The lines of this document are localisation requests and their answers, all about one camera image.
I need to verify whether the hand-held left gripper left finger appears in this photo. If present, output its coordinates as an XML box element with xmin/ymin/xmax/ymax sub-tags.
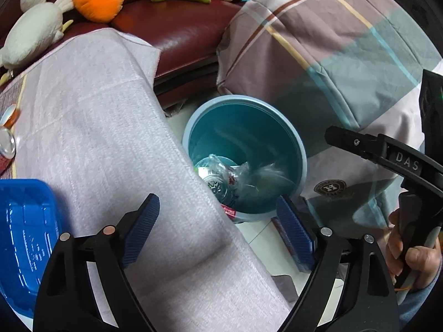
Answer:
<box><xmin>33</xmin><ymin>193</ymin><xmax>160</xmax><ymax>332</ymax></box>

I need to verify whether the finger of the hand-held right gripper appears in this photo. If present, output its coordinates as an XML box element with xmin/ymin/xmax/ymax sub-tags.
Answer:
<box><xmin>325</xmin><ymin>126</ymin><xmax>423</xmax><ymax>180</ymax></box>

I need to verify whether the blue plastic tray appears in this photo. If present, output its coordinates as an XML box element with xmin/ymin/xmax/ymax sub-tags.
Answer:
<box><xmin>0</xmin><ymin>179</ymin><xmax>63</xmax><ymax>319</ymax></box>

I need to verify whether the grey tablecloth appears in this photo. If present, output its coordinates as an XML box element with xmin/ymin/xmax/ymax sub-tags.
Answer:
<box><xmin>0</xmin><ymin>28</ymin><xmax>292</xmax><ymax>332</ymax></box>

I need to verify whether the maroon leather sofa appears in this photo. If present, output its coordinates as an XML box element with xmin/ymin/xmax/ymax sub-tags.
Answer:
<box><xmin>0</xmin><ymin>0</ymin><xmax>264</xmax><ymax>109</ymax></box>

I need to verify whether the clear plastic bottle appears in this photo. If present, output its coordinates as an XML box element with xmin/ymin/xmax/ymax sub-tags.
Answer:
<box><xmin>194</xmin><ymin>155</ymin><xmax>243</xmax><ymax>211</ymax></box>

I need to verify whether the white duck plush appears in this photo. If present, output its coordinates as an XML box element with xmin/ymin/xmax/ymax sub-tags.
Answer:
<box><xmin>0</xmin><ymin>0</ymin><xmax>75</xmax><ymax>77</ymax></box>

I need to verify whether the plaid quilt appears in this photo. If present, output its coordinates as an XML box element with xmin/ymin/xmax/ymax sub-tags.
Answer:
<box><xmin>216</xmin><ymin>0</ymin><xmax>443</xmax><ymax>237</ymax></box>

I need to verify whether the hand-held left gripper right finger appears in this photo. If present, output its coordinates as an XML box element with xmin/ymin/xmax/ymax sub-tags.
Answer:
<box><xmin>276</xmin><ymin>194</ymin><xmax>400</xmax><ymax>332</ymax></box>

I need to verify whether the person's right hand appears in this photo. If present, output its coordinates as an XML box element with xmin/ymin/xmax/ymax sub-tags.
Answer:
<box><xmin>385</xmin><ymin>210</ymin><xmax>442</xmax><ymax>290</ymax></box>

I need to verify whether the person's right forearm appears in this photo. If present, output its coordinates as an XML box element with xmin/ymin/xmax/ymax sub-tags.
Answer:
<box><xmin>395</xmin><ymin>282</ymin><xmax>437</xmax><ymax>326</ymax></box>

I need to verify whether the crumpled clear plastic wrap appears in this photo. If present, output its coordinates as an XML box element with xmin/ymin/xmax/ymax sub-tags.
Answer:
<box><xmin>235</xmin><ymin>162</ymin><xmax>295</xmax><ymax>211</ymax></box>

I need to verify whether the blue round trash bin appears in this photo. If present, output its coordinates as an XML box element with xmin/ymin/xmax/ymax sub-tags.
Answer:
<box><xmin>182</xmin><ymin>95</ymin><xmax>308</xmax><ymax>222</ymax></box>

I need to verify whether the red drink can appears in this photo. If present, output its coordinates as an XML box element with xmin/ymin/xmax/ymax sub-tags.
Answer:
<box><xmin>0</xmin><ymin>126</ymin><xmax>17</xmax><ymax>172</ymax></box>

